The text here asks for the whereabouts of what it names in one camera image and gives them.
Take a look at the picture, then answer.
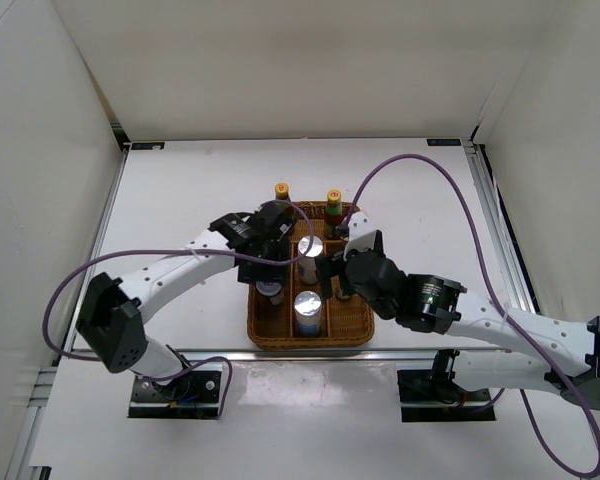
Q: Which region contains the right black corner label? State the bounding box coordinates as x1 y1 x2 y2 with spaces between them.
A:
426 138 462 147

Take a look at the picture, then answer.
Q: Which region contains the dark glass jar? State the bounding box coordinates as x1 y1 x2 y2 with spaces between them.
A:
255 281 284 306

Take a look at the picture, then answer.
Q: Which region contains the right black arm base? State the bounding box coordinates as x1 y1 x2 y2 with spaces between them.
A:
396 349 496 423

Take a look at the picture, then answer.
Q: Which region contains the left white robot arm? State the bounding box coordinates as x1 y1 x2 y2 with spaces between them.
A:
77 202 296 400

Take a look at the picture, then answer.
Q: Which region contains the black corner label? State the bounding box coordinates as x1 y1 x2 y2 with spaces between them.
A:
426 138 462 147
130 142 165 151

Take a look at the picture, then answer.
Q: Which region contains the left black corner label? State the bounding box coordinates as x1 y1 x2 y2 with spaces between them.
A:
130 142 165 151

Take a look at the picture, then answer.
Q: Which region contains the brown wicker divided basket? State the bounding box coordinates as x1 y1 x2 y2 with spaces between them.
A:
247 201 374 351

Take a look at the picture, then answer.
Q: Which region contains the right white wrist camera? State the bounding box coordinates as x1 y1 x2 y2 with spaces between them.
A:
343 210 377 257

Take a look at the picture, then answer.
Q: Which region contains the small yellow-label bottle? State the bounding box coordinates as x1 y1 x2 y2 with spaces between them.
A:
335 286 352 301

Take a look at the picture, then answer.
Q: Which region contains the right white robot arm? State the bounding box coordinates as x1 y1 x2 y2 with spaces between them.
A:
316 231 600 411

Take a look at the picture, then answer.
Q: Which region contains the white silver-lid canister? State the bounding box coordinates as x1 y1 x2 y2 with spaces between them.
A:
293 291 323 336
297 235 324 285

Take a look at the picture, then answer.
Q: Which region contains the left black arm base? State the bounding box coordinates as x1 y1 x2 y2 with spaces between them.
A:
127 361 226 420

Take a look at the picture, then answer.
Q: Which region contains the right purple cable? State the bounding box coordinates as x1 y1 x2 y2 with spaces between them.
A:
340 153 600 477

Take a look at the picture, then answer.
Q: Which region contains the tall chili sauce bottle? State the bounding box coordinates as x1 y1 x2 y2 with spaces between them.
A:
323 189 343 240
274 182 291 201

